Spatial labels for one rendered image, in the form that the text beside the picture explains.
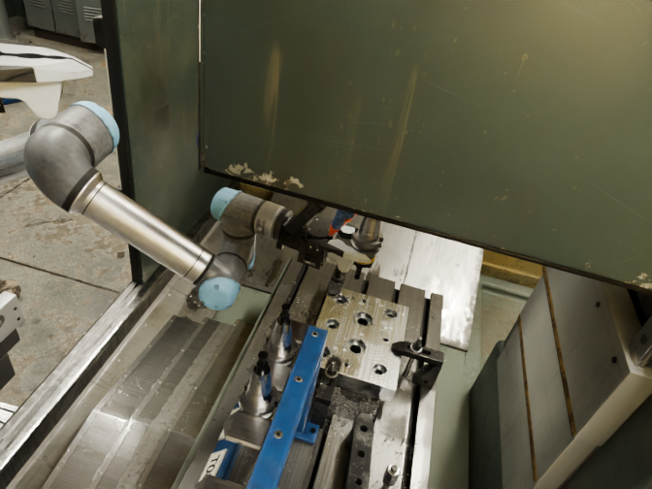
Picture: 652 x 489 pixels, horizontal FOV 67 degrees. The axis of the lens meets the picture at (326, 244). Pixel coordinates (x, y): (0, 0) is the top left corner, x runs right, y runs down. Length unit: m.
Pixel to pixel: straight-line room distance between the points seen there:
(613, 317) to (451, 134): 0.52
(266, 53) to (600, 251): 0.40
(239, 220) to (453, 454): 0.96
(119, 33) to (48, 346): 1.69
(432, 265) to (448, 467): 0.76
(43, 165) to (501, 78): 0.79
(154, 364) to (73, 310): 1.27
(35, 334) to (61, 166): 1.75
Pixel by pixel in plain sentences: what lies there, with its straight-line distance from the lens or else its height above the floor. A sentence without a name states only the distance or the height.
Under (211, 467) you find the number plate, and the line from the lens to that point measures 1.10.
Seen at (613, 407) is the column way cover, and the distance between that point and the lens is 0.91.
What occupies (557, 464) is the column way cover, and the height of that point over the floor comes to 1.15.
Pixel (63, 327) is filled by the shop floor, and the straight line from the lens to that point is 2.67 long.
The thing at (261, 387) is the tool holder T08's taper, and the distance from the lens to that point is 0.80.
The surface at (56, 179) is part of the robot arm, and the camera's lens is 1.00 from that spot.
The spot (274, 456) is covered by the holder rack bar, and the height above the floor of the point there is 1.23.
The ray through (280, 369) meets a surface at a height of 1.22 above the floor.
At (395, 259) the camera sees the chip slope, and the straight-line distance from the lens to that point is 1.95.
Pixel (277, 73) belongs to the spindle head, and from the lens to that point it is 0.52.
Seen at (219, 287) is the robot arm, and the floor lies 1.24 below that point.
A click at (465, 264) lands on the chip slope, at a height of 0.77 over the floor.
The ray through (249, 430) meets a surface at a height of 1.22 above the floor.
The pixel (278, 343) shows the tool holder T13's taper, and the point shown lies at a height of 1.25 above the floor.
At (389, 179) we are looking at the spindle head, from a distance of 0.53.
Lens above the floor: 1.92
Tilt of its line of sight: 37 degrees down
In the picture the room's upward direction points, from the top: 11 degrees clockwise
